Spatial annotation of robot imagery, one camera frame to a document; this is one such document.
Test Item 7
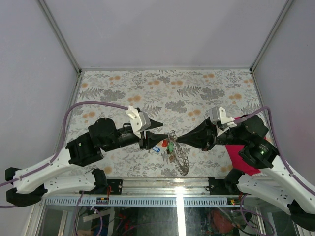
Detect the aluminium frame post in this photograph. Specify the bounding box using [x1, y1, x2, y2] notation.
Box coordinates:
[250, 0, 295, 73]
[36, 0, 82, 74]

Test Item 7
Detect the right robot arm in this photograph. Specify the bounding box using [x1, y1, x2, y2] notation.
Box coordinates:
[177, 115, 315, 231]

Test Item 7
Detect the floral table mat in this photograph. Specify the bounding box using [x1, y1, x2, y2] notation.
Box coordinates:
[66, 69, 261, 177]

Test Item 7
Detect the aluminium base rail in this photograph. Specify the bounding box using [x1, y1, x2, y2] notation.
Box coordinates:
[44, 176, 301, 197]

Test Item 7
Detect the grey slotted cable duct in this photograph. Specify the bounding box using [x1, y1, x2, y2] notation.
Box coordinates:
[45, 196, 229, 207]

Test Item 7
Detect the left aluminium frame post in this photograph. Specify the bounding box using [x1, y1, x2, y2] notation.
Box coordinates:
[36, 0, 82, 74]

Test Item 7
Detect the magenta cloth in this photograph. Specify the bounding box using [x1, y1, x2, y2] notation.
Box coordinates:
[225, 115, 261, 176]

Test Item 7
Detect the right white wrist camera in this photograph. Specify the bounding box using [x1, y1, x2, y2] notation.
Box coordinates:
[209, 107, 237, 130]

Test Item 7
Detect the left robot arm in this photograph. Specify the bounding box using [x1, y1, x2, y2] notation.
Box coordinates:
[5, 118, 167, 207]

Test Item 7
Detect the right aluminium frame post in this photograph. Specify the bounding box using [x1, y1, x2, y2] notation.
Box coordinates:
[250, 0, 295, 73]

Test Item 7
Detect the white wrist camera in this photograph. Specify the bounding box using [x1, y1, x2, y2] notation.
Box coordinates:
[126, 106, 151, 138]
[209, 107, 237, 130]

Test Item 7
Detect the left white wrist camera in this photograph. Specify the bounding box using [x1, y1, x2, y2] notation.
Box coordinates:
[126, 106, 151, 138]

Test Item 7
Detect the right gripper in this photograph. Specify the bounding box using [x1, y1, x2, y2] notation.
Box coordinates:
[176, 115, 249, 151]

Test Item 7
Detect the large metal keyring with keys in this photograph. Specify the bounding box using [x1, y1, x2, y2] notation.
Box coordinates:
[162, 130, 189, 176]

